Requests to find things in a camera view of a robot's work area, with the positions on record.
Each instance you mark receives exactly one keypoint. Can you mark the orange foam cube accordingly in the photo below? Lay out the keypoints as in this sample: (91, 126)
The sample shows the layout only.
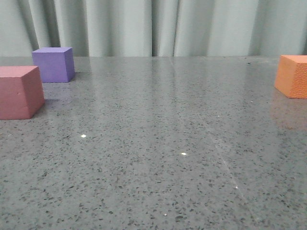
(291, 78)

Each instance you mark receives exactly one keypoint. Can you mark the grey-green curtain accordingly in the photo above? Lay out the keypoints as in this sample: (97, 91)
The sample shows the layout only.
(138, 28)

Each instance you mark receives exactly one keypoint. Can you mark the purple foam cube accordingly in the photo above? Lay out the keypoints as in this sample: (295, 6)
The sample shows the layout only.
(55, 64)

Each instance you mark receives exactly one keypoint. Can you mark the pink foam cube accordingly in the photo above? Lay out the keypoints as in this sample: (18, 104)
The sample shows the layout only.
(21, 92)

